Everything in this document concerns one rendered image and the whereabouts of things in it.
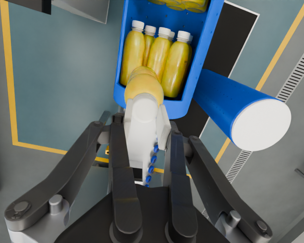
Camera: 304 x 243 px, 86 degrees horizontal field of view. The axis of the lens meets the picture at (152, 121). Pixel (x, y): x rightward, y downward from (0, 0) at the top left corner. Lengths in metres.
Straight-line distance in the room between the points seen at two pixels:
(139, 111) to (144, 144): 0.69
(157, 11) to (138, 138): 0.58
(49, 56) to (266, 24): 2.03
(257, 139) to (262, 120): 0.11
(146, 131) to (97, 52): 1.08
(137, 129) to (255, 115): 0.56
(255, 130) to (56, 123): 1.90
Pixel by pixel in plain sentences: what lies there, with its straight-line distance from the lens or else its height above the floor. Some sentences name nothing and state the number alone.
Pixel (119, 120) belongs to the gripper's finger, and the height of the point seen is 1.54.
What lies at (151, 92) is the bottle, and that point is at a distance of 0.25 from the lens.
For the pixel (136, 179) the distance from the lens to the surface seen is 0.87.
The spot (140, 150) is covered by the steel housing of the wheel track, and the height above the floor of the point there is 0.93.
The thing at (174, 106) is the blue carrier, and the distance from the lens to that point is 0.51.
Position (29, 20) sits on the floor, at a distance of 1.95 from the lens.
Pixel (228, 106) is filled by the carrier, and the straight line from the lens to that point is 0.91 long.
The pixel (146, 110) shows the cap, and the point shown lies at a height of 1.47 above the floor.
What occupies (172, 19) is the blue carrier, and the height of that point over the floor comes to 0.96.
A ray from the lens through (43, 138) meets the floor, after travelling 2.30.
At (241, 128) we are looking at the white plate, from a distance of 0.87.
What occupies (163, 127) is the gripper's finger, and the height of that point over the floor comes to 1.53.
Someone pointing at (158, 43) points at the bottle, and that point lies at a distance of 0.59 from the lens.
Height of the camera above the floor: 1.69
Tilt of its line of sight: 64 degrees down
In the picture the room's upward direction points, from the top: 173 degrees clockwise
